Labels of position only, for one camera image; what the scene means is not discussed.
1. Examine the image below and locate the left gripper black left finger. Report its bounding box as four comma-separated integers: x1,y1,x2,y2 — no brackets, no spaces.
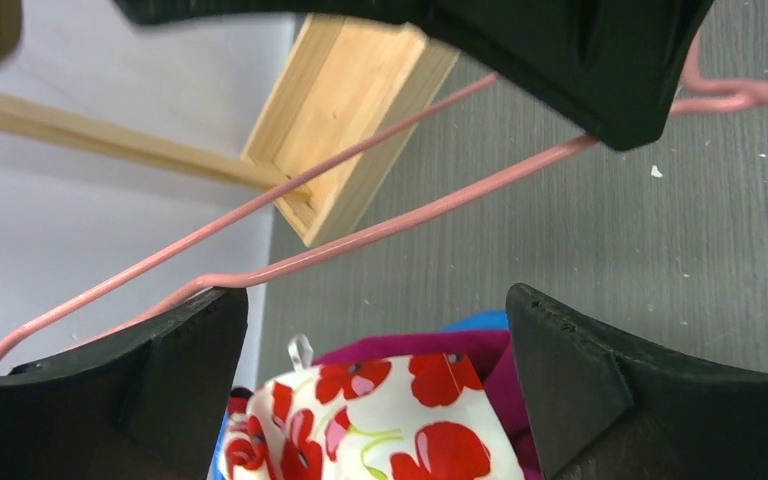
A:
0,288,249,479

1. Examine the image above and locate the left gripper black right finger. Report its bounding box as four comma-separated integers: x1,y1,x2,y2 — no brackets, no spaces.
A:
506,284,768,479

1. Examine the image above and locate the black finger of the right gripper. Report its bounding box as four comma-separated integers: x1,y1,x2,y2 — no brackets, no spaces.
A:
118,0,711,151

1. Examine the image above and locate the pink wire hanger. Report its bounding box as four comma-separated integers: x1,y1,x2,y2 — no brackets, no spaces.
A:
0,39,768,361

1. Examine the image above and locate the magenta garment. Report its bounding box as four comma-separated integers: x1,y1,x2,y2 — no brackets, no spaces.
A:
313,329,542,480

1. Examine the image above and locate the floral white red garment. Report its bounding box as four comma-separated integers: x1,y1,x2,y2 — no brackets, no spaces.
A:
215,353,533,479

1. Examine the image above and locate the blue plastic bin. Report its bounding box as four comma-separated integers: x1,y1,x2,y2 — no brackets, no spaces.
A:
208,309,511,480

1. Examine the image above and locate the white garment label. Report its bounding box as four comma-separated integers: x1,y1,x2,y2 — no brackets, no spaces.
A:
287,334,314,371

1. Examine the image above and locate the wooden clothes rack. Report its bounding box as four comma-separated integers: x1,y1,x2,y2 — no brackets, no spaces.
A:
0,13,461,250

